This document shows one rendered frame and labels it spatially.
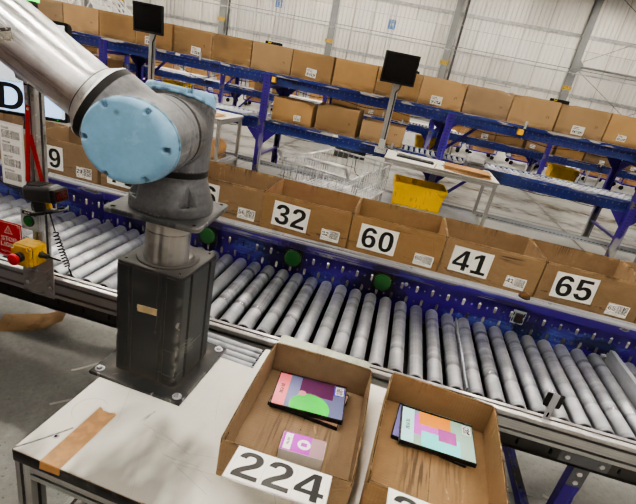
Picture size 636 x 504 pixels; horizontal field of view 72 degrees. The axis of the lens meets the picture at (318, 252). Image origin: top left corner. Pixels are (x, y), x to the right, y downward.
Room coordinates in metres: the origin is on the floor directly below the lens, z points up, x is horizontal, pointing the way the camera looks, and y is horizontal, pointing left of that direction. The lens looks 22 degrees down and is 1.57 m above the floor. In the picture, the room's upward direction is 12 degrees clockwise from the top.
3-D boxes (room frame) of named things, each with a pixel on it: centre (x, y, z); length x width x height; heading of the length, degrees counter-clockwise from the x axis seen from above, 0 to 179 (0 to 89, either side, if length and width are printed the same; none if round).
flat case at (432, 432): (0.90, -0.39, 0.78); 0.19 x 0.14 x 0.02; 81
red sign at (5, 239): (1.31, 1.00, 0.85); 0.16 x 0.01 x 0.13; 82
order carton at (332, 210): (1.94, 0.06, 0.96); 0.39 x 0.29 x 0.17; 82
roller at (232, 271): (1.52, 0.35, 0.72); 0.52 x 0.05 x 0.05; 172
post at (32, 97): (1.32, 0.92, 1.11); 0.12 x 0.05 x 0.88; 82
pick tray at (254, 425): (0.84, -0.05, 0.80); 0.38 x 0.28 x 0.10; 172
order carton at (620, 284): (1.78, -1.11, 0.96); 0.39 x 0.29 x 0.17; 82
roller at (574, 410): (1.34, -0.93, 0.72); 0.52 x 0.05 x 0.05; 172
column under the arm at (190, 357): (0.99, 0.36, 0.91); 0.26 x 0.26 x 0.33; 79
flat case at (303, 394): (0.94, -0.06, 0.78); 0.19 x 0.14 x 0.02; 86
